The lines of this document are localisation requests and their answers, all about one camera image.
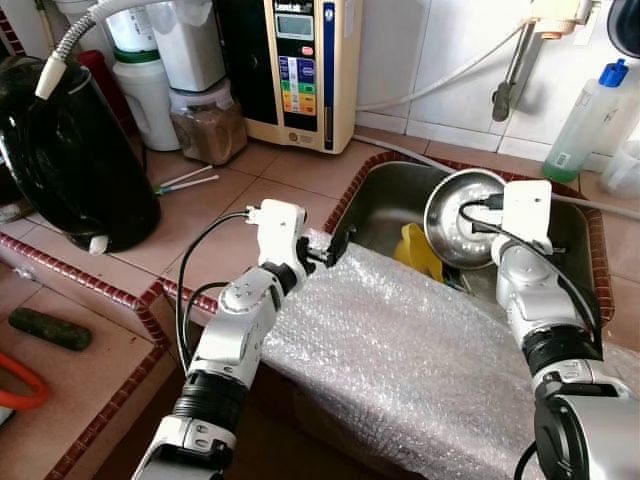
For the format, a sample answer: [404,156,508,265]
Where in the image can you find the clear bubble wrap sheet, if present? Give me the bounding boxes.
[262,240,640,480]

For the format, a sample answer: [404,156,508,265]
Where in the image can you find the grey wall spout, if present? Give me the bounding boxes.
[492,0,591,123]

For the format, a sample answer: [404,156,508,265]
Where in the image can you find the beige water ionizer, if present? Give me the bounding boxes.
[215,0,361,154]

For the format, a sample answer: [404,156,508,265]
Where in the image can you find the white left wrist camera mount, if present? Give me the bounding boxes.
[247,199,309,271]

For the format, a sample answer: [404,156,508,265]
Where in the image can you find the thin white tube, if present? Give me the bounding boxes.
[355,25,531,113]

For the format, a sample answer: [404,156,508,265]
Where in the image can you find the yellow plastic cup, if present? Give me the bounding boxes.
[395,222,444,283]

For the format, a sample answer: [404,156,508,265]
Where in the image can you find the black hanging pan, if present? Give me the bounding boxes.
[605,0,640,59]

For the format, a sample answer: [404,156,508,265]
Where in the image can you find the clear plastic cup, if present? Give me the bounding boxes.
[600,125,640,199]

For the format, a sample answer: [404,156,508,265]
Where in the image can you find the dark green cucumber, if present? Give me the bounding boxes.
[8,307,93,351]

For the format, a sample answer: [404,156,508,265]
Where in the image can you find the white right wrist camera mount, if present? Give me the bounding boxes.
[500,180,554,256]

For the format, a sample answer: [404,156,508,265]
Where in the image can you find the clear bottle blue cap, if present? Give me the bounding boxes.
[543,58,631,184]

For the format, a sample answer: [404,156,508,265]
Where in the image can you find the black electric kettle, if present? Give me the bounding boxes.
[0,55,161,254]

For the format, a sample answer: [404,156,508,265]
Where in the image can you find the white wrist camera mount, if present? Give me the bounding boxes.
[500,180,554,256]
[247,199,309,271]

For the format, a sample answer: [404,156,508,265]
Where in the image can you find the grey corrugated hose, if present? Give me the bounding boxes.
[35,0,141,101]

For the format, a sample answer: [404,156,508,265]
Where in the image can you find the small steel bowl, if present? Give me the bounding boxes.
[424,168,508,269]

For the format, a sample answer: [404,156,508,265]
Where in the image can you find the red plastic container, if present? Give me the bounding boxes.
[78,48,131,126]

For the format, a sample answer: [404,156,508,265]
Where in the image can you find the glass jar brown contents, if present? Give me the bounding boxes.
[168,80,248,166]

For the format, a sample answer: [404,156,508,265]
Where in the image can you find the steel sink basin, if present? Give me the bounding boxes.
[325,155,601,331]

